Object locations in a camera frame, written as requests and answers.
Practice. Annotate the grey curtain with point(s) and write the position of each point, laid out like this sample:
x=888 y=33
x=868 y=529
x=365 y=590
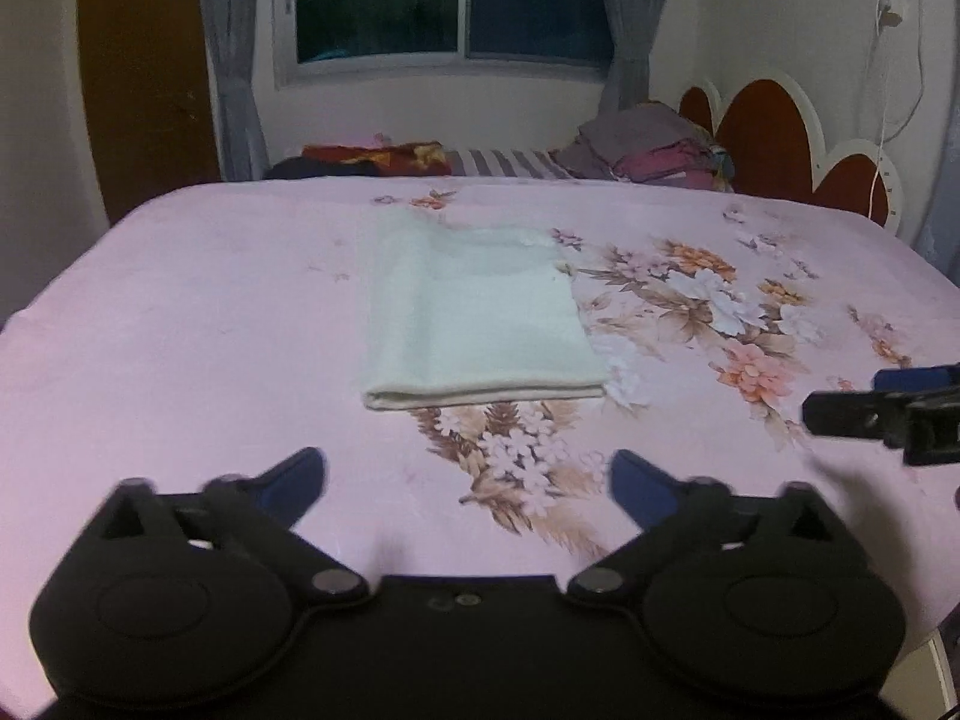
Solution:
x=633 y=26
x=230 y=38

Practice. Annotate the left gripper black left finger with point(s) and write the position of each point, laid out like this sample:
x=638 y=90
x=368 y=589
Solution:
x=257 y=516

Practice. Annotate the red orange patterned pillow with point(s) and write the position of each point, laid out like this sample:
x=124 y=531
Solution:
x=405 y=160

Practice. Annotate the white wall charger with cable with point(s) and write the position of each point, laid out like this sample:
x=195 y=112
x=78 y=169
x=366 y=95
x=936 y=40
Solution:
x=887 y=68

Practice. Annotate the grey white striped sheet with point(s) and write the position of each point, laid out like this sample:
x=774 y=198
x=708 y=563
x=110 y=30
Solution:
x=509 y=163

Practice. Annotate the grey right curtain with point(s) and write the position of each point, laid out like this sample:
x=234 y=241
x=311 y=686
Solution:
x=633 y=26

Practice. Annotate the red white heart headboard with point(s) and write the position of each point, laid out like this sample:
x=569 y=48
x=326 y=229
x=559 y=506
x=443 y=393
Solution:
x=774 y=137

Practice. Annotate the grey left curtain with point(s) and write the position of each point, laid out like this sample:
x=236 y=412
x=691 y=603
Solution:
x=230 y=38

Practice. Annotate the window with white frame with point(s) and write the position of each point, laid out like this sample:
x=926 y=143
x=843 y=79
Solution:
x=315 y=38

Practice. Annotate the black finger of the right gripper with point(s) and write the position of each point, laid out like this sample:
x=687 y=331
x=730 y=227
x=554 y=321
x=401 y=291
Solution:
x=914 y=380
x=877 y=416

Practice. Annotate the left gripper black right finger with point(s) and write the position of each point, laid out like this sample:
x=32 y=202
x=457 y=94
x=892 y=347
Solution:
x=675 y=518

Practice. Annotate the brown wooden door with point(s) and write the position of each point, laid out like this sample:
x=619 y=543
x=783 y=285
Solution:
x=147 y=99

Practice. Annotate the white knitted garment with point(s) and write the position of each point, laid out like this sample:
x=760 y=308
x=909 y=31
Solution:
x=464 y=315

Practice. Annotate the pink floral bed blanket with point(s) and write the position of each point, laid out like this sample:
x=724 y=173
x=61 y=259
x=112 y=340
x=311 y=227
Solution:
x=220 y=329

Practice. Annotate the stack of folded clothes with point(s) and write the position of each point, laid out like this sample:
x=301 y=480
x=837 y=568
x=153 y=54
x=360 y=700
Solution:
x=647 y=144

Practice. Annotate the black cloth bundle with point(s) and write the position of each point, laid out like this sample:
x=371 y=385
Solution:
x=302 y=167

